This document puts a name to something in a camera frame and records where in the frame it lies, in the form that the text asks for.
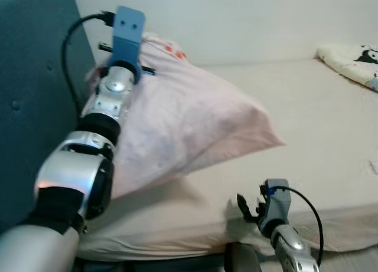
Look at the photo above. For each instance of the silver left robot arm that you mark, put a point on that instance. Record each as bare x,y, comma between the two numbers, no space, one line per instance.
71,171

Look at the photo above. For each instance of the pink pillow with dots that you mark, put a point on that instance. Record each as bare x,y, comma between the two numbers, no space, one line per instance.
189,118

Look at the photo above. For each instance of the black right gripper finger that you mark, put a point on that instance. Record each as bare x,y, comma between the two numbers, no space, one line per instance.
261,195
242,206

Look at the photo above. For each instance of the teal bed base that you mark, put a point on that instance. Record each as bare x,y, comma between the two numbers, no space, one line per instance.
177,266

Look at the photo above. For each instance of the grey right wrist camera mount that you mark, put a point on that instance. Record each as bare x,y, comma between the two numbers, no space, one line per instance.
276,204

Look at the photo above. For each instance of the teal fabric headboard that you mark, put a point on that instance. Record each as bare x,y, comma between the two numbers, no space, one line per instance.
29,77

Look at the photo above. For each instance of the cream cartoon print blanket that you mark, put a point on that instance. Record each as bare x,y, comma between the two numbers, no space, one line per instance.
351,62

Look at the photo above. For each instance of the beige sheeted mattress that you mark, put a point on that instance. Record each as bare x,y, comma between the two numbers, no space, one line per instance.
307,130

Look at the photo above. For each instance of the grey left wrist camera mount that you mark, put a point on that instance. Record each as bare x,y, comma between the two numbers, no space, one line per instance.
127,39

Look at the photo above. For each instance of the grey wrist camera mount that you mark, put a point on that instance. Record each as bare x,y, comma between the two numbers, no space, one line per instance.
127,39
276,204

